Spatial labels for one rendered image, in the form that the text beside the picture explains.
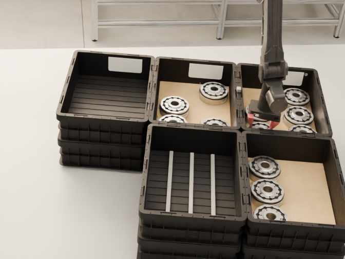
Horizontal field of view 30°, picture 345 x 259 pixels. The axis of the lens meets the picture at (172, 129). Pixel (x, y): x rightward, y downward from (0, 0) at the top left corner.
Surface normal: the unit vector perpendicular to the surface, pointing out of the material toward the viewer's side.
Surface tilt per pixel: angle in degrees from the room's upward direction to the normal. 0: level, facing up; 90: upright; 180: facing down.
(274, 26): 81
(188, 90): 0
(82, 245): 0
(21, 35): 0
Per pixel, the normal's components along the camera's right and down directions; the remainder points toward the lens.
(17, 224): 0.07, -0.78
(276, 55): 0.13, 0.51
